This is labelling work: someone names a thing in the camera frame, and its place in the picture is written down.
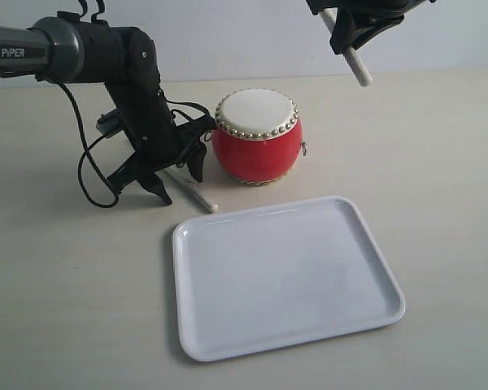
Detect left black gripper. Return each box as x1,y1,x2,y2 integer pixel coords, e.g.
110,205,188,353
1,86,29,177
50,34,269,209
107,109,211,206

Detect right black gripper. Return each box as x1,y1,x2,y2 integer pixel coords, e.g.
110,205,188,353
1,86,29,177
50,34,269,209
307,0,425,54

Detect white drumstick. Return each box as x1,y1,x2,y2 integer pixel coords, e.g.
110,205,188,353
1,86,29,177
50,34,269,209
319,8,373,87
164,167,218,214

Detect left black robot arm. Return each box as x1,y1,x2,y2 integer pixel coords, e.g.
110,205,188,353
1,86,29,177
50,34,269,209
0,11,216,206

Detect small red drum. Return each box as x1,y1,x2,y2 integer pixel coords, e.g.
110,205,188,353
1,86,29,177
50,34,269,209
211,88,307,185

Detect white plastic tray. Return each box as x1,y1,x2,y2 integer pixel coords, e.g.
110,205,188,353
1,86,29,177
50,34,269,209
172,196,406,362

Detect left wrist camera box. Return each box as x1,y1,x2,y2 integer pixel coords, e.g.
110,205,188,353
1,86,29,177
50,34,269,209
95,109,124,138

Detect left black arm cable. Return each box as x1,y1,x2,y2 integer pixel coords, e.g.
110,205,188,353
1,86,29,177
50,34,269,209
0,72,125,209

